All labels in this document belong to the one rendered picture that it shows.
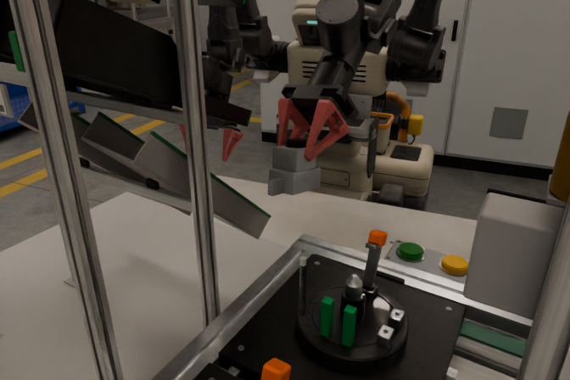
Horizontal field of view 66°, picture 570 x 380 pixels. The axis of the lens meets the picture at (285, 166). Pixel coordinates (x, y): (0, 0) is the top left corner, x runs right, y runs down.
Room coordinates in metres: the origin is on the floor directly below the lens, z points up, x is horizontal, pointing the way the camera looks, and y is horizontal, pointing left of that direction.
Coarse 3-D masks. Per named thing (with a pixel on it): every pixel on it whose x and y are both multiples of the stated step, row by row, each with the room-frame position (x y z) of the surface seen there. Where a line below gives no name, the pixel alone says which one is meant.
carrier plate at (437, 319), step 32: (288, 288) 0.51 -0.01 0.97; (384, 288) 0.51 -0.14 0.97; (256, 320) 0.44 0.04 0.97; (288, 320) 0.44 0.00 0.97; (416, 320) 0.44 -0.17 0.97; (448, 320) 0.44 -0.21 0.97; (224, 352) 0.39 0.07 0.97; (256, 352) 0.39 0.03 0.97; (288, 352) 0.39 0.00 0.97; (416, 352) 0.39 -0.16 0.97; (448, 352) 0.39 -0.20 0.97
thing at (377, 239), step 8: (376, 232) 0.49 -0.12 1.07; (384, 232) 0.50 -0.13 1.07; (368, 240) 0.49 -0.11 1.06; (376, 240) 0.49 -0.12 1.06; (384, 240) 0.49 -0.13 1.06; (368, 248) 0.47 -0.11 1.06; (376, 248) 0.47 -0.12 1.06; (368, 256) 0.49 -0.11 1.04; (376, 256) 0.48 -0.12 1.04; (368, 264) 0.48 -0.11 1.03; (376, 264) 0.48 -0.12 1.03; (368, 272) 0.48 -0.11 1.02; (376, 272) 0.48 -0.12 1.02; (368, 280) 0.47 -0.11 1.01
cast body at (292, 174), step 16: (288, 144) 0.55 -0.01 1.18; (304, 144) 0.55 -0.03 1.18; (272, 160) 0.55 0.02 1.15; (288, 160) 0.53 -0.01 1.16; (304, 160) 0.54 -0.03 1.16; (272, 176) 0.54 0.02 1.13; (288, 176) 0.52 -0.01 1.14; (304, 176) 0.53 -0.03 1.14; (320, 176) 0.56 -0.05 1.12; (272, 192) 0.51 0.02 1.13; (288, 192) 0.52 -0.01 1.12
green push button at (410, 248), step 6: (402, 246) 0.61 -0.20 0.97; (408, 246) 0.61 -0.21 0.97; (414, 246) 0.61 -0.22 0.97; (420, 246) 0.61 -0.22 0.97; (402, 252) 0.60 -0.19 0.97; (408, 252) 0.60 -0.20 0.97; (414, 252) 0.60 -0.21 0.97; (420, 252) 0.60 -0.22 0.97; (408, 258) 0.59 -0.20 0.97; (414, 258) 0.59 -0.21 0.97; (420, 258) 0.59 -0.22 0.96
